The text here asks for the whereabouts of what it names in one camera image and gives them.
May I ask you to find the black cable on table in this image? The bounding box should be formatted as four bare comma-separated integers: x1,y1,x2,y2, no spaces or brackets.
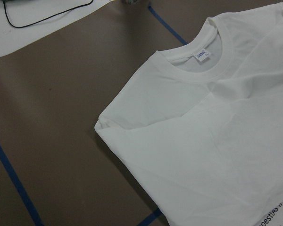
3,0,94,29

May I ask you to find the white long-sleeve printed shirt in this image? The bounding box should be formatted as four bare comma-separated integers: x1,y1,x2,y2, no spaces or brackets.
95,3,283,226

